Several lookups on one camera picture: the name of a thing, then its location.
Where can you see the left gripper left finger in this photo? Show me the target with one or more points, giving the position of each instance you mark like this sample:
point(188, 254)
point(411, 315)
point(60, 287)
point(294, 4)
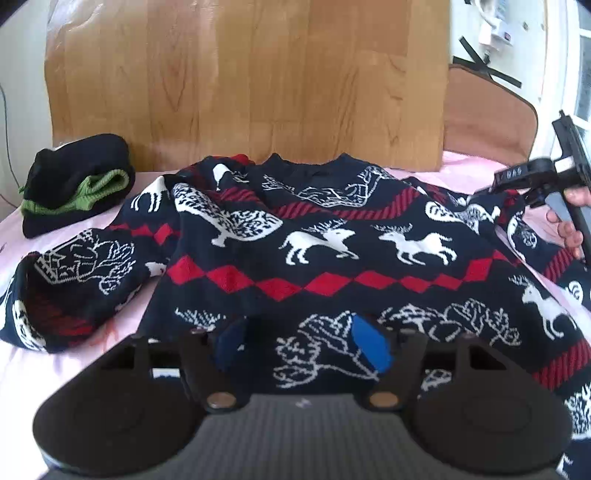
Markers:
point(206, 358)

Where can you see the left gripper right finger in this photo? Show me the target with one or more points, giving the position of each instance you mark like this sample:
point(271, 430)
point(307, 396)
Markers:
point(397, 356)

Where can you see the navy reindeer pattern sweater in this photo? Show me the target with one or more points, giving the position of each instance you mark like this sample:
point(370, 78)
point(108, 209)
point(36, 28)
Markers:
point(323, 258)

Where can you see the person's right hand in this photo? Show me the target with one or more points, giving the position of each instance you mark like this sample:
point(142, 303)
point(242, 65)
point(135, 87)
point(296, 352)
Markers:
point(571, 237)

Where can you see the brown mesh pillow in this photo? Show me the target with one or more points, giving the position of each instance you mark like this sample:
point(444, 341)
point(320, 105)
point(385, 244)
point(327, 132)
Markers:
point(485, 119)

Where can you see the folded black green sweater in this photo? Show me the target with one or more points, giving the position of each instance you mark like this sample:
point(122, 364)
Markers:
point(74, 182)

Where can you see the wooden headboard panel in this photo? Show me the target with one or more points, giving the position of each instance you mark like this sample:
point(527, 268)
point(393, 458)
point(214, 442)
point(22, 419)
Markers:
point(308, 80)

